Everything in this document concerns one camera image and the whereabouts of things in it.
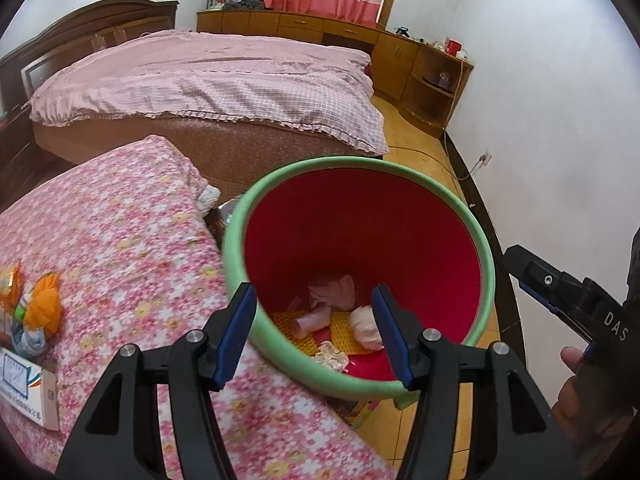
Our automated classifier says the white paper roll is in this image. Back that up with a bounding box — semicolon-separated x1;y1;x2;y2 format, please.
294;308;332;336

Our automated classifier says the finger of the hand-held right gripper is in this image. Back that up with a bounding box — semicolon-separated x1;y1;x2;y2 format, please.
519;282;561;313
505;244;591;311

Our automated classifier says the blue and white box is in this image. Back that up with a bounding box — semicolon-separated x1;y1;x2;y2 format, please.
0;345;61;432

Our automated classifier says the small yellow foam net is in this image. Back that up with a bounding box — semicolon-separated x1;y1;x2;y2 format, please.
327;311;383;358

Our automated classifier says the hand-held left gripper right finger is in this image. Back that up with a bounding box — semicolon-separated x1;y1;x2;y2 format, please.
371;284;583;480

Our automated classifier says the white tissue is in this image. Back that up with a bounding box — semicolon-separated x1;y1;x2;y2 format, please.
307;274;356;311

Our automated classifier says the large yellow foam net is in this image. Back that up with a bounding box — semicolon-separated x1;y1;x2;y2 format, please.
272;310;321;361

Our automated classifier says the long power cable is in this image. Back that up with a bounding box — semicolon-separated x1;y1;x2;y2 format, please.
440;55;493;181

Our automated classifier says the orange cloth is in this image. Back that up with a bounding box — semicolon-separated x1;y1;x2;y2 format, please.
24;271;63;336

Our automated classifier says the long wooden cabinet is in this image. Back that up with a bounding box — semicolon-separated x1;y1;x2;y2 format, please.
196;9;475;136

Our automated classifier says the dark wooden headboard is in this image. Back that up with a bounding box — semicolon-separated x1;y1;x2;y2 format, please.
0;0;180;116

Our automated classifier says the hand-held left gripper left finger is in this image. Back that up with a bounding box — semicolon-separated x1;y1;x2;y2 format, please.
55;282;258;480

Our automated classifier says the bed with pink quilt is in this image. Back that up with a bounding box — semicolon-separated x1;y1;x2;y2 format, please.
25;29;391;156

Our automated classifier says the pink floral tablecloth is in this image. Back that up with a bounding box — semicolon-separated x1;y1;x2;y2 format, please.
0;135;396;480

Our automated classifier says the red bucket with green rim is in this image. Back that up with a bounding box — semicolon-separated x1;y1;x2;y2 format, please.
221;156;496;408

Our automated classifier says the orange snack wrapper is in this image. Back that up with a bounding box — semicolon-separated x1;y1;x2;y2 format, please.
0;262;23;311

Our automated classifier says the brown bed base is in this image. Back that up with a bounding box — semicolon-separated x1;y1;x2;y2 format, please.
32;110;383;201

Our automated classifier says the dark wooden nightstand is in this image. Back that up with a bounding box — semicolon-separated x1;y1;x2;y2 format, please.
0;107;38;211

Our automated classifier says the person's right hand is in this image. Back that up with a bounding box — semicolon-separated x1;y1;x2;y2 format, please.
550;346;640;461

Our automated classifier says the colourful sock bundle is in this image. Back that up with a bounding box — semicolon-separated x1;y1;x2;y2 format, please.
10;305;48;358

